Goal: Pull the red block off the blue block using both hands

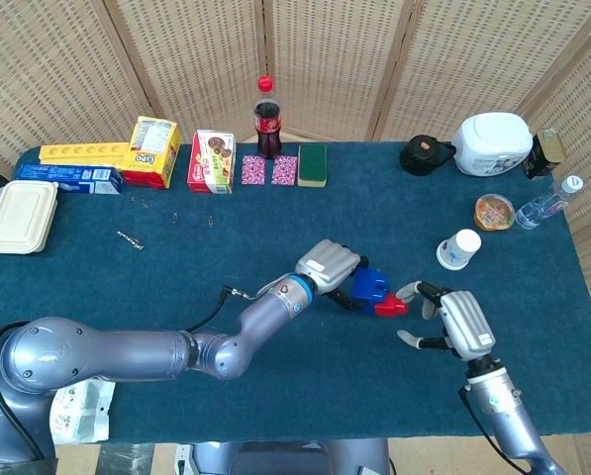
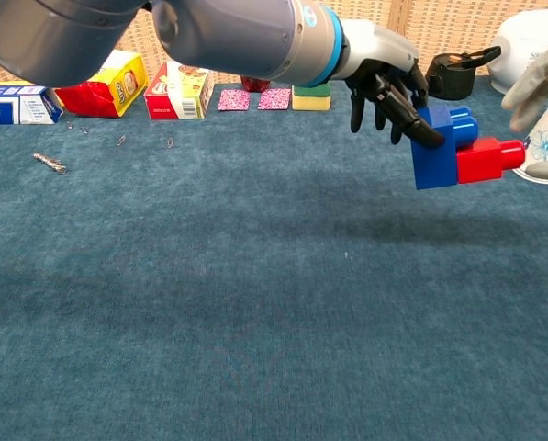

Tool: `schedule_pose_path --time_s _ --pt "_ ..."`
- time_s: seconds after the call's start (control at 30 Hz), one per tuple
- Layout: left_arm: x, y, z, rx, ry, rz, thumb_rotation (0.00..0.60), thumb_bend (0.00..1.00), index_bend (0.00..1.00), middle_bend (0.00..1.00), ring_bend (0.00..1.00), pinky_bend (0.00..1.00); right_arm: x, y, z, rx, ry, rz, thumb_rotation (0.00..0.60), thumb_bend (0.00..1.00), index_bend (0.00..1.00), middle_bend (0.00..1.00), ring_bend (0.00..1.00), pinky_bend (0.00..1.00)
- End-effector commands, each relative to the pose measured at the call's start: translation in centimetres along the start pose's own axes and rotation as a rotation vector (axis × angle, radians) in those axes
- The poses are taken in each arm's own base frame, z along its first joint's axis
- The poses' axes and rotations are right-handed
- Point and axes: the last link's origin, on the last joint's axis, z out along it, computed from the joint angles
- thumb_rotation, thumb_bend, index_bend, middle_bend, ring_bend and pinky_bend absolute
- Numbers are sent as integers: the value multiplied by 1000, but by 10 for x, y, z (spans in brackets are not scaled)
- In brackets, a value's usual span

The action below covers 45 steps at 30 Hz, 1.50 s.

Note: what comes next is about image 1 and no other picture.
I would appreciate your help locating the pink patterned coaster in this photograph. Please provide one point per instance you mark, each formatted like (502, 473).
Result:
(284, 170)
(253, 170)

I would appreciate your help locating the blue white toothpaste box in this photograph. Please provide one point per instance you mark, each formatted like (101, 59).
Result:
(67, 177)

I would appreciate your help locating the beige lunch box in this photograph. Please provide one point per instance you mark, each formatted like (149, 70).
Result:
(20, 218)

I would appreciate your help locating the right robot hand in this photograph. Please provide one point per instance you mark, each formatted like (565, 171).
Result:
(465, 321)

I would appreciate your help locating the floral paper cup stack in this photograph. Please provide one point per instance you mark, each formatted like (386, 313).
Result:
(456, 252)

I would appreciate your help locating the green yellow sponge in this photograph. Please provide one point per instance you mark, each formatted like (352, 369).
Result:
(312, 165)

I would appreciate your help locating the blue building block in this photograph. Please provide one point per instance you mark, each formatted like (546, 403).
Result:
(366, 284)

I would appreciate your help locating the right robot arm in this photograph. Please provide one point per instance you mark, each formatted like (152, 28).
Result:
(503, 410)

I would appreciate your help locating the clear water bottle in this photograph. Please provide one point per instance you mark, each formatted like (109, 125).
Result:
(547, 204)

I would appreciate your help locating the blue tablecloth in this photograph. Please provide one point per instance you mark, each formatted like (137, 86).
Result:
(275, 376)

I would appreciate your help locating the woven folding screen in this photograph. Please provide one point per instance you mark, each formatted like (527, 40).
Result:
(334, 59)

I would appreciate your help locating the red building block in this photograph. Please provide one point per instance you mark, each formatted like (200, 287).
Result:
(391, 308)

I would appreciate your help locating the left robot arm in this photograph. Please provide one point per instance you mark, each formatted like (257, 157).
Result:
(127, 353)

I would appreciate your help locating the yellow egg tray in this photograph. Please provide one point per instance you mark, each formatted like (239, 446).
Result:
(82, 151)

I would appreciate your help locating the red biscuit box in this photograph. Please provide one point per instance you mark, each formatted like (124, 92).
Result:
(212, 163)

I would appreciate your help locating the white plastic container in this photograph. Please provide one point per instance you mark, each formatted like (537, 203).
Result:
(493, 143)

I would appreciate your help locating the grey robot torso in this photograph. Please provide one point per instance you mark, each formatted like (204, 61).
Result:
(285, 457)

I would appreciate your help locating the dark jar gold lid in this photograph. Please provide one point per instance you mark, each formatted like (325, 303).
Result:
(545, 156)

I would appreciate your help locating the orange jelly cup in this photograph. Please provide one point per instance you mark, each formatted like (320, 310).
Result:
(494, 213)

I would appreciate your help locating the yellow red snack package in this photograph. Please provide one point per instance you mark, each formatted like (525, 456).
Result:
(151, 153)

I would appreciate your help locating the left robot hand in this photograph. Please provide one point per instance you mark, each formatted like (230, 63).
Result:
(327, 264)

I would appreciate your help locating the cola bottle red cap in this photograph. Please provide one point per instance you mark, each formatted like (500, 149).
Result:
(267, 128)

